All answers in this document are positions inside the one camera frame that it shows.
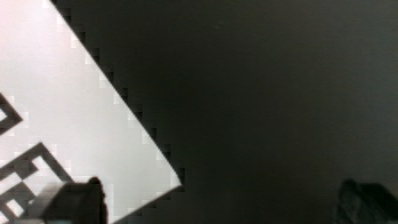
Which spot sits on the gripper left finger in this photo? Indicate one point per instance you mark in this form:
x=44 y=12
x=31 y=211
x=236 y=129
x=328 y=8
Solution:
x=71 y=204

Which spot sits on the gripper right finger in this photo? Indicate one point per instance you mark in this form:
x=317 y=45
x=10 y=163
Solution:
x=367 y=204

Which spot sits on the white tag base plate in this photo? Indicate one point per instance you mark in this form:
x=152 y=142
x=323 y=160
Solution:
x=72 y=137

